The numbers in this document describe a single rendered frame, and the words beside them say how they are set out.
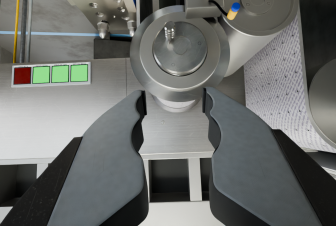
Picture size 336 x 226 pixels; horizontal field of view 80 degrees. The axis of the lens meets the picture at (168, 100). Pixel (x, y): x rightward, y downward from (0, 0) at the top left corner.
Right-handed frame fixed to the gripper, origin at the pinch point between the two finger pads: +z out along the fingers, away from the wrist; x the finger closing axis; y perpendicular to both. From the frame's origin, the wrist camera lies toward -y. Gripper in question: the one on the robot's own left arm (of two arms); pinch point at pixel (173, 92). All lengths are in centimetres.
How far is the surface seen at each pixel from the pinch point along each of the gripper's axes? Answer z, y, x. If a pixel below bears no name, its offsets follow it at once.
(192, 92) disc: 14.5, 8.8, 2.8
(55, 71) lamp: 48, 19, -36
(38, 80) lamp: 46, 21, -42
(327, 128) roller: 11.1, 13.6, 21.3
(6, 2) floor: 226, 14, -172
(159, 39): 17.6, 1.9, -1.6
